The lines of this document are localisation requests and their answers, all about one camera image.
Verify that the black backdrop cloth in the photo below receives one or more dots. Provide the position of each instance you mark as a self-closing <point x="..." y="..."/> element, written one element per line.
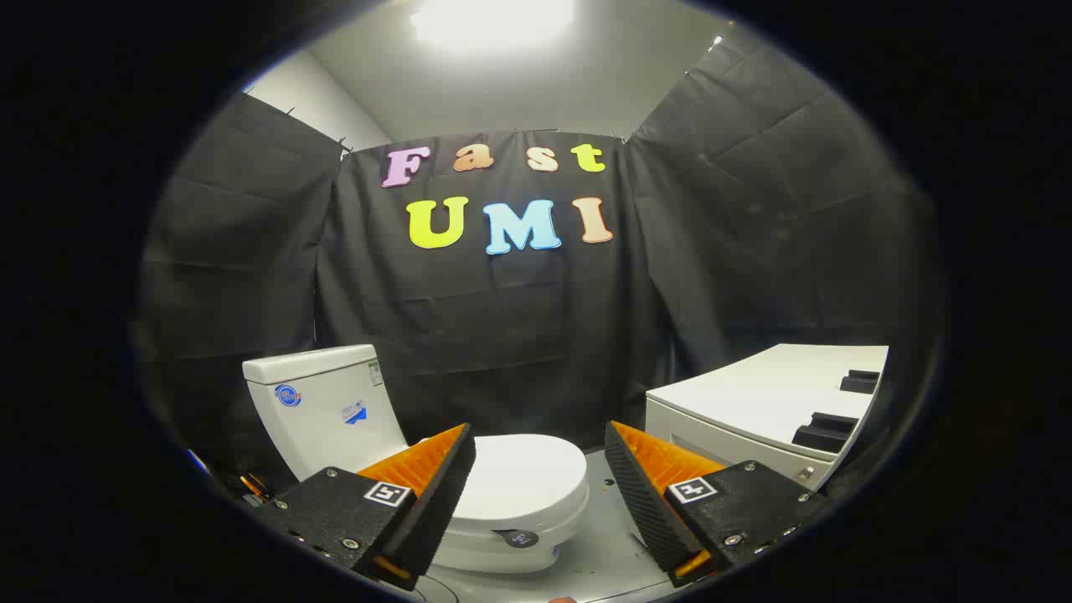
<point x="502" y="335"/>

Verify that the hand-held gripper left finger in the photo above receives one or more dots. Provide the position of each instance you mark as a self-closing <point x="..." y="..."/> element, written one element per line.
<point x="435" y="494"/>

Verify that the white toilet lid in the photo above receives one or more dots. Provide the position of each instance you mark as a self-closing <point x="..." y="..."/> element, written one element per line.
<point x="528" y="473"/>

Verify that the white toilet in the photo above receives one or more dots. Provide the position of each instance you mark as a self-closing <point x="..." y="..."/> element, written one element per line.
<point x="318" y="419"/>

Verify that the ceiling light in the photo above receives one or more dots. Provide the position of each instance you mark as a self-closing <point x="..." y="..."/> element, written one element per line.
<point x="490" y="21"/>

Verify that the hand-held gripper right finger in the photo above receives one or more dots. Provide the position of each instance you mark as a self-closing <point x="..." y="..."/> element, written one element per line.
<point x="645" y="502"/>

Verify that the white toilet seat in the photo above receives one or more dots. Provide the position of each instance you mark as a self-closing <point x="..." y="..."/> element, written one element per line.
<point x="565" y="517"/>

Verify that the white cabinet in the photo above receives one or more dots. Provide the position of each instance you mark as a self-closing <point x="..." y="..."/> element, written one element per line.
<point x="754" y="394"/>

